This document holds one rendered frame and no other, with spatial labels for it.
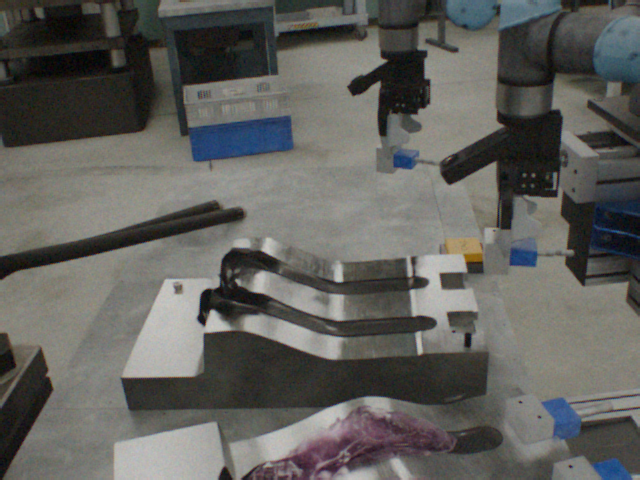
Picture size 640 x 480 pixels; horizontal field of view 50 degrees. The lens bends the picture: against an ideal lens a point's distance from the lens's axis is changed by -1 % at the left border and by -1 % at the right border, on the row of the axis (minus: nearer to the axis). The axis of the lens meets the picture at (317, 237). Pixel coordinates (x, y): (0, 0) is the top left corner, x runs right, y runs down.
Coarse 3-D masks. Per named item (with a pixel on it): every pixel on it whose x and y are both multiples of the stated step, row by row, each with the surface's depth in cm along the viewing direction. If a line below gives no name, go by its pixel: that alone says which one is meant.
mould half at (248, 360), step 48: (240, 240) 114; (192, 288) 115; (288, 288) 103; (432, 288) 105; (144, 336) 104; (192, 336) 103; (240, 336) 91; (288, 336) 93; (384, 336) 96; (432, 336) 94; (480, 336) 93; (144, 384) 96; (192, 384) 96; (240, 384) 95; (288, 384) 95; (336, 384) 94; (384, 384) 94; (432, 384) 93; (480, 384) 93
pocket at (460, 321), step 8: (448, 312) 99; (456, 312) 99; (464, 312) 99; (472, 312) 99; (448, 320) 100; (456, 320) 100; (464, 320) 100; (472, 320) 100; (456, 328) 100; (464, 328) 100; (472, 328) 100
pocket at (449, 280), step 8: (440, 272) 109; (448, 272) 109; (456, 272) 109; (440, 280) 109; (448, 280) 109; (456, 280) 109; (464, 280) 109; (448, 288) 109; (456, 288) 109; (464, 288) 108
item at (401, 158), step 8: (392, 152) 139; (400, 152) 140; (408, 152) 140; (416, 152) 140; (384, 160) 140; (392, 160) 140; (400, 160) 139; (408, 160) 138; (416, 160) 139; (424, 160) 139; (432, 160) 138; (440, 160) 138; (384, 168) 141; (392, 168) 141; (400, 168) 140; (408, 168) 139
